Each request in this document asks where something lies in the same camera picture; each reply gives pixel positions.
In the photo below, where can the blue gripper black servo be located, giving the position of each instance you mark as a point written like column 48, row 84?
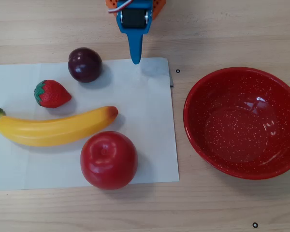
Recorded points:
column 134, row 19

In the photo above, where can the red plastic apple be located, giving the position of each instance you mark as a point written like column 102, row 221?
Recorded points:
column 108, row 160

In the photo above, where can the white paper sheet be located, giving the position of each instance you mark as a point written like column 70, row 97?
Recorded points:
column 147, row 116

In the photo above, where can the dark purple plastic plum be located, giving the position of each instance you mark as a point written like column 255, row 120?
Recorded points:
column 85, row 64

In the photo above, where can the yellow plastic banana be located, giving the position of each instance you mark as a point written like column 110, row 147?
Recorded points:
column 50, row 130

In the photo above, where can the red speckled enamel bowl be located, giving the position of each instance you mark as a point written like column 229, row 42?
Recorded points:
column 241, row 125

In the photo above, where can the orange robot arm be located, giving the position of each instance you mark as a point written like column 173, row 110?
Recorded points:
column 158, row 7

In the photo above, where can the red plastic strawberry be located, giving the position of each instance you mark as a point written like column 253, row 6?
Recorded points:
column 52, row 94

